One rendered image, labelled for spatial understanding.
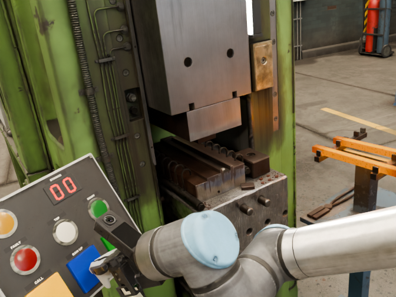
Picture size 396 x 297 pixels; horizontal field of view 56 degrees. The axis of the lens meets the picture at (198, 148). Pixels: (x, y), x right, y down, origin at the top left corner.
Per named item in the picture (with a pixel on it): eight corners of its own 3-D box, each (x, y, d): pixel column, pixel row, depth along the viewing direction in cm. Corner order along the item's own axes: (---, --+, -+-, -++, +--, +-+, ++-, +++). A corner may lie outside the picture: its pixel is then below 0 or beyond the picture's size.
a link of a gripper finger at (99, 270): (88, 279, 75) (111, 272, 70) (83, 272, 75) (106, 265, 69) (105, 264, 79) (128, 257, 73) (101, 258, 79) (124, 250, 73)
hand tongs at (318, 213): (390, 165, 175) (390, 162, 175) (399, 167, 172) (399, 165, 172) (307, 216, 144) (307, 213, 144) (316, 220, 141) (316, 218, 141)
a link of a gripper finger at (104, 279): (92, 294, 80) (116, 289, 74) (78, 271, 79) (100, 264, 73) (103, 285, 82) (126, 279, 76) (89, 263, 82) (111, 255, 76)
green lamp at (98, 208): (112, 215, 90) (108, 200, 89) (93, 223, 88) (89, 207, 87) (107, 210, 93) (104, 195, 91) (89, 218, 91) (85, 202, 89)
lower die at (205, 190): (245, 182, 131) (244, 161, 127) (197, 203, 121) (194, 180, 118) (183, 150, 164) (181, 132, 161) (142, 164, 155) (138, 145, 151)
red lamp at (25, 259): (42, 267, 75) (36, 249, 73) (17, 277, 73) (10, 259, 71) (39, 259, 78) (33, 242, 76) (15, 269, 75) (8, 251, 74)
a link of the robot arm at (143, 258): (139, 244, 61) (173, 214, 69) (123, 249, 65) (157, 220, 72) (168, 289, 62) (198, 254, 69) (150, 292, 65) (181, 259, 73)
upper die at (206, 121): (241, 125, 123) (240, 96, 119) (190, 142, 113) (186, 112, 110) (177, 103, 156) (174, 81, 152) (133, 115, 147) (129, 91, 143)
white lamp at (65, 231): (80, 239, 83) (75, 222, 81) (59, 248, 80) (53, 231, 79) (76, 233, 85) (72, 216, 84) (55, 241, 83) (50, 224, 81)
